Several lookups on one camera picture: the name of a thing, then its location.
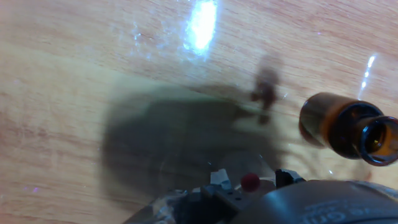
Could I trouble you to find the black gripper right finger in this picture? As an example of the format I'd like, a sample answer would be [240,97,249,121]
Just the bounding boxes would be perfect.
[274,168,307,190]

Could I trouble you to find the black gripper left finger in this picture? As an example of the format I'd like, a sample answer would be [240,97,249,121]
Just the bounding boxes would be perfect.
[174,169,246,224]

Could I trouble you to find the brown glass bottle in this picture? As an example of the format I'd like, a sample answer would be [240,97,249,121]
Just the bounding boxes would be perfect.
[297,91,398,167]

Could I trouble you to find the wooden board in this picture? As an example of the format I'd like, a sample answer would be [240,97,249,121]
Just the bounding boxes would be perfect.
[0,0,398,224]

